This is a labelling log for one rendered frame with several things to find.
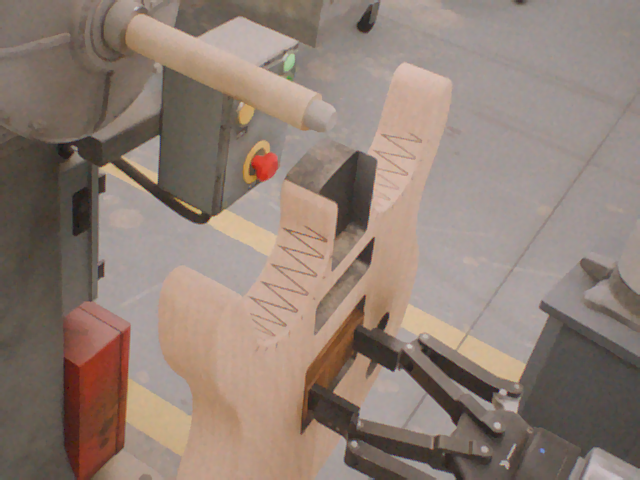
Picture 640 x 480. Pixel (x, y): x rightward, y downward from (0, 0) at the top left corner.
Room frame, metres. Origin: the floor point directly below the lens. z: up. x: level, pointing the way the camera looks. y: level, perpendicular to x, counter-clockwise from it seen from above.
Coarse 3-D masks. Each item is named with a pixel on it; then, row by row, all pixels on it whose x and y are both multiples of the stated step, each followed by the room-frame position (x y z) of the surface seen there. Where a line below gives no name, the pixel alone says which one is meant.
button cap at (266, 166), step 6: (258, 156) 0.93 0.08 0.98; (264, 156) 0.92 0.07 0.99; (270, 156) 0.92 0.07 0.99; (276, 156) 0.93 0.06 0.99; (258, 162) 0.92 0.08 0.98; (264, 162) 0.91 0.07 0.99; (270, 162) 0.91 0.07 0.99; (276, 162) 0.92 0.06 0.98; (258, 168) 0.90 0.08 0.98; (264, 168) 0.90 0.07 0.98; (270, 168) 0.91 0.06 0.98; (276, 168) 0.92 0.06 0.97; (258, 174) 0.90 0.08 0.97; (264, 174) 0.90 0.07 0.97; (270, 174) 0.91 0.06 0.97; (264, 180) 0.91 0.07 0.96
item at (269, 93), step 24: (144, 24) 0.66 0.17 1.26; (144, 48) 0.65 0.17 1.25; (168, 48) 0.64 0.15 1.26; (192, 48) 0.64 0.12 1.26; (216, 48) 0.65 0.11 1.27; (192, 72) 0.63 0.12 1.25; (216, 72) 0.62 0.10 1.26; (240, 72) 0.62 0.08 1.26; (264, 72) 0.62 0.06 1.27; (240, 96) 0.61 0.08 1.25; (264, 96) 0.60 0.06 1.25; (288, 96) 0.60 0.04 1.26; (312, 96) 0.60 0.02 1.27; (288, 120) 0.59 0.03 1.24
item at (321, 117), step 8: (312, 104) 0.59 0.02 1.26; (320, 104) 0.59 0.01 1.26; (328, 104) 0.60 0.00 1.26; (312, 112) 0.59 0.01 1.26; (320, 112) 0.59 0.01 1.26; (328, 112) 0.59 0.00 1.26; (336, 112) 0.60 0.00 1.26; (304, 120) 0.59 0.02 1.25; (312, 120) 0.59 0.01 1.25; (320, 120) 0.58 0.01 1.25; (328, 120) 0.59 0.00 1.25; (336, 120) 0.60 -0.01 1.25; (312, 128) 0.59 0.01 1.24; (320, 128) 0.58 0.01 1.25; (328, 128) 0.59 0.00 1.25
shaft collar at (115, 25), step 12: (120, 0) 0.68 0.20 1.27; (108, 12) 0.67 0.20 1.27; (120, 12) 0.67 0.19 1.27; (132, 12) 0.67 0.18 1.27; (144, 12) 0.68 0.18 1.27; (108, 24) 0.66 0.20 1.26; (120, 24) 0.66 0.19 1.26; (108, 36) 0.66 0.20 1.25; (120, 36) 0.65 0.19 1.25; (120, 48) 0.66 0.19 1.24
